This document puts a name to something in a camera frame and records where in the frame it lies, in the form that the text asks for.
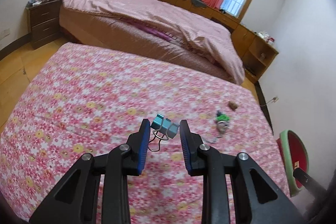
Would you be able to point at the green toy keychain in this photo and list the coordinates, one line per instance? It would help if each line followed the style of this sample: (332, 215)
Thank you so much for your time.
(222, 122)

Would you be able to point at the red bin green rim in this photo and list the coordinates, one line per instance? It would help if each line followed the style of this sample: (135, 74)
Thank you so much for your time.
(294, 155)

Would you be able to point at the pink floral tablecloth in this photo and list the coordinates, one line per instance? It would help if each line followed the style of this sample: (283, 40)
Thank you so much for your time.
(63, 100)

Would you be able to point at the dark wooden nightstand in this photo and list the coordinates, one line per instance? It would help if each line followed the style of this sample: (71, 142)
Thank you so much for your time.
(43, 23)

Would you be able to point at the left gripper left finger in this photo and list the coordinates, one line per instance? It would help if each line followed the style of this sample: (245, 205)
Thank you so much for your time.
(74, 199)

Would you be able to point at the teal binder clip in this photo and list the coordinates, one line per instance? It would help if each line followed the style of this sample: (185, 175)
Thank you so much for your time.
(163, 129)

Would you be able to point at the brown walnut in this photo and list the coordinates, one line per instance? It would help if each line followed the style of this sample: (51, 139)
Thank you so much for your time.
(232, 105)

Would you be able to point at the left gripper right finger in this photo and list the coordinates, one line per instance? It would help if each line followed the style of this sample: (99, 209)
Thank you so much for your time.
(234, 185)

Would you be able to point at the wooden bed with headboard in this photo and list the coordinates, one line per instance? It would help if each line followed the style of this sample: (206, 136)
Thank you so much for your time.
(118, 16)

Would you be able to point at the pink quilt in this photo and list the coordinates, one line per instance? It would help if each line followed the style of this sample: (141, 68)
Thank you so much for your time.
(157, 16)

